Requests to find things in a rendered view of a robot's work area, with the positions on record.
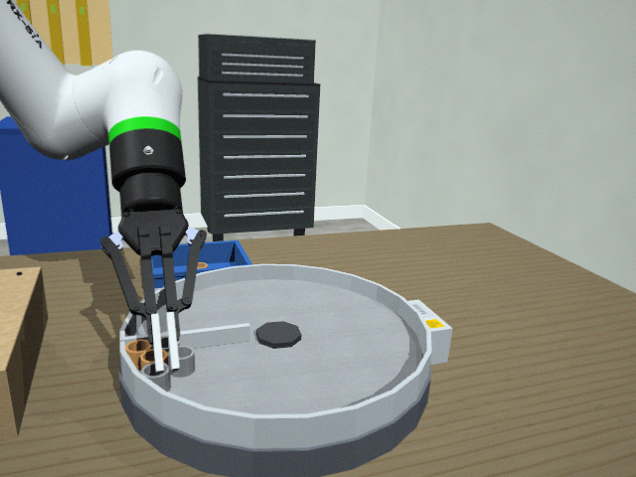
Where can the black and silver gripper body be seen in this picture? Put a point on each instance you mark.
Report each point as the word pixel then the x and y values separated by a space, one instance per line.
pixel 151 200

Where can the blue square tray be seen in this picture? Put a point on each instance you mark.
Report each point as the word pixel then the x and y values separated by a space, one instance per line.
pixel 216 254

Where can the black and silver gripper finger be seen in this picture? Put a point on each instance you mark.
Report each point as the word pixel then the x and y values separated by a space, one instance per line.
pixel 196 240
pixel 112 246

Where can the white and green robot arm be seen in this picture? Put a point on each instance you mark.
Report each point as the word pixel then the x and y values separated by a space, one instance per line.
pixel 131 103

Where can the grey metal bushing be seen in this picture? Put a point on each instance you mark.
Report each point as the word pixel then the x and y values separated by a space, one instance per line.
pixel 161 380
pixel 164 343
pixel 186 357

